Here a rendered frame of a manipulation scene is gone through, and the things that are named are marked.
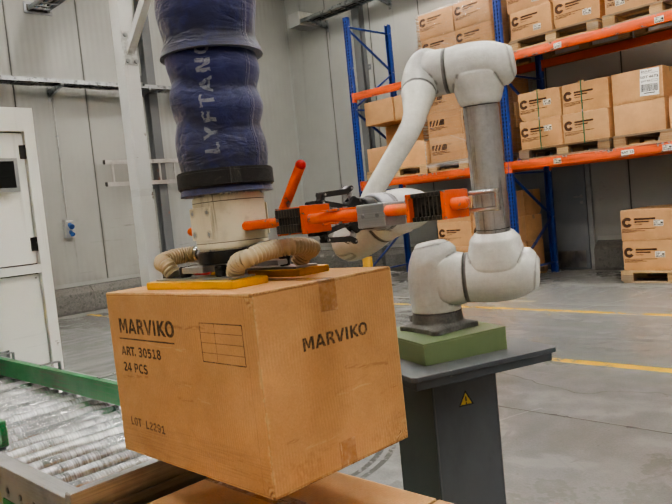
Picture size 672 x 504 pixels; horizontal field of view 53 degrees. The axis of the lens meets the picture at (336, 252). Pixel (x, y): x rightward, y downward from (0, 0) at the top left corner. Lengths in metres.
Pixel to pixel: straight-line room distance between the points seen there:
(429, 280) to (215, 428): 0.87
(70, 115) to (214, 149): 10.06
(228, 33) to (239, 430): 0.85
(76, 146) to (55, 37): 1.67
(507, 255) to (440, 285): 0.22
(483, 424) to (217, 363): 1.02
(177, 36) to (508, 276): 1.11
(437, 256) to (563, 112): 7.14
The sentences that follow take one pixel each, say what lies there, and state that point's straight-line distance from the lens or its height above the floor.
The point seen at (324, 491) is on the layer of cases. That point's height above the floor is 0.54.
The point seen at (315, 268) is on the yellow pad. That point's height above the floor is 1.09.
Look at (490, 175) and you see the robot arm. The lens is 2.03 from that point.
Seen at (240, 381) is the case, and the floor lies 0.90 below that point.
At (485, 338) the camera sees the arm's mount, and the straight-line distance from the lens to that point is 2.08.
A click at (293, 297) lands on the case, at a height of 1.05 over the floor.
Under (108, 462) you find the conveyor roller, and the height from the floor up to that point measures 0.54.
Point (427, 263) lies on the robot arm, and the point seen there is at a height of 1.03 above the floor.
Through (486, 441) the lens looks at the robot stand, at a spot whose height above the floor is 0.47.
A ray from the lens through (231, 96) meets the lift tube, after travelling 1.57.
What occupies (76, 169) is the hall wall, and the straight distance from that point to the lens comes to 11.46.
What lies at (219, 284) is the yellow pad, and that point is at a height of 1.08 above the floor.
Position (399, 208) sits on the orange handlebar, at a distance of 1.24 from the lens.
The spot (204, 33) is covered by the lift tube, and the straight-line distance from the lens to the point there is 1.59.
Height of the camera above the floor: 1.22
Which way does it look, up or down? 4 degrees down
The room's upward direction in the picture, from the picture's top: 6 degrees counter-clockwise
